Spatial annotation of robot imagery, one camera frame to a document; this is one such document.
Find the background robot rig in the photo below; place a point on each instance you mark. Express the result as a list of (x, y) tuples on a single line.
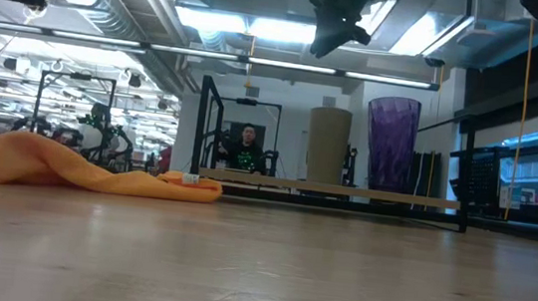
[(96, 127)]

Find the light wooden shelf board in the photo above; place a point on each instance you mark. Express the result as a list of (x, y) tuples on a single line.
[(384, 197)]

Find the long rig light bar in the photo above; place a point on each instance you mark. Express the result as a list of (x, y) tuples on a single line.
[(199, 53)]

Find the black leaning panels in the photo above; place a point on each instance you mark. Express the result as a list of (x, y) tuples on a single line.
[(426, 172)]

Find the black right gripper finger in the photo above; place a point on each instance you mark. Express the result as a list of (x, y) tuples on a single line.
[(330, 39)]

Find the person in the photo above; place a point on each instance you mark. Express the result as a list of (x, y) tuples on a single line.
[(246, 153)]

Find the tall purple faceted plastic cup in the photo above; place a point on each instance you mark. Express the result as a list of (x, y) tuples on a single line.
[(391, 143)]

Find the tall beige tumbler cup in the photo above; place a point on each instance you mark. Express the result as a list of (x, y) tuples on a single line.
[(328, 147)]

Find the yellow microfibre cloth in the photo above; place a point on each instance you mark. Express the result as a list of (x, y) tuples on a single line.
[(47, 162)]

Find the black metal shelf frame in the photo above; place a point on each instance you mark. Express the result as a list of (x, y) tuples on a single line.
[(466, 176)]

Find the black perforated metal rack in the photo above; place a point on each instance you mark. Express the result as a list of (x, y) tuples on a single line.
[(483, 183)]

